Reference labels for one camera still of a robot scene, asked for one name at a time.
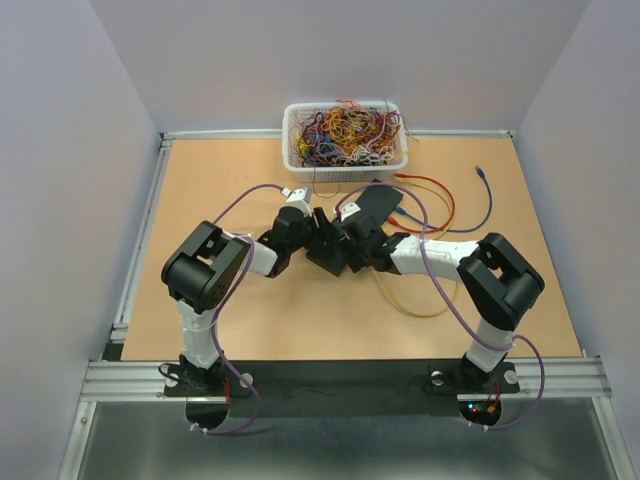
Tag red ethernet cable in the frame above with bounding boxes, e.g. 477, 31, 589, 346
387, 172, 456, 234

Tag yellow ethernet cable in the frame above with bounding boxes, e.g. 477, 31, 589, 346
374, 272, 460, 319
404, 177, 454, 240

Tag black network switch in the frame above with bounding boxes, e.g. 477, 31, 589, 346
355, 179, 404, 226
306, 245, 348, 277

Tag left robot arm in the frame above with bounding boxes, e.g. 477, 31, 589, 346
161, 206, 326, 394

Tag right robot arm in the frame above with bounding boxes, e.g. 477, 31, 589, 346
334, 212, 545, 390

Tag white plastic basket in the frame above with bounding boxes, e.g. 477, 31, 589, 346
282, 100, 409, 183

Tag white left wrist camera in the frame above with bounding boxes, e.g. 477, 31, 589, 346
281, 186, 313, 215

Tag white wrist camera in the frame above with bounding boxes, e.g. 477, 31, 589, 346
281, 186, 313, 215
336, 202, 361, 222

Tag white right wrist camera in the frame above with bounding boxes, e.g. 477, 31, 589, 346
336, 202, 361, 222

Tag tangled colourful wires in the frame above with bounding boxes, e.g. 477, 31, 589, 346
292, 98, 424, 196

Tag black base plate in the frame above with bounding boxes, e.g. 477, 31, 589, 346
158, 359, 520, 419

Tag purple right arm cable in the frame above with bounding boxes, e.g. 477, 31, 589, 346
333, 185, 546, 432

